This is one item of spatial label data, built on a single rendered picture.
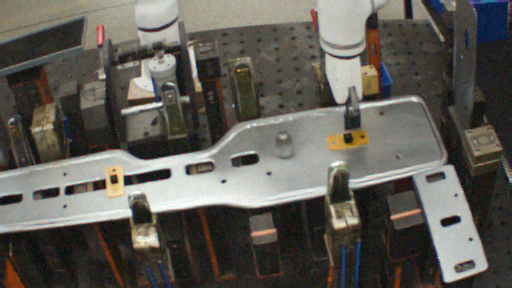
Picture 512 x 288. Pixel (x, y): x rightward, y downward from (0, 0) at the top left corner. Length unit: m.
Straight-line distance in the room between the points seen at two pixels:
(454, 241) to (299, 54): 1.05
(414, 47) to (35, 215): 1.29
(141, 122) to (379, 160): 0.53
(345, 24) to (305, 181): 0.33
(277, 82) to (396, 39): 0.41
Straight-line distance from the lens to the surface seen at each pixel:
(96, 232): 1.59
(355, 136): 1.57
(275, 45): 2.31
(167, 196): 1.50
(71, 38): 1.72
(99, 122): 1.66
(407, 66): 2.23
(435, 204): 1.45
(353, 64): 1.38
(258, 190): 1.49
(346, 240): 1.39
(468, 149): 1.50
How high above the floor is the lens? 2.08
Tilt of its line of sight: 44 degrees down
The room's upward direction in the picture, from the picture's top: 8 degrees counter-clockwise
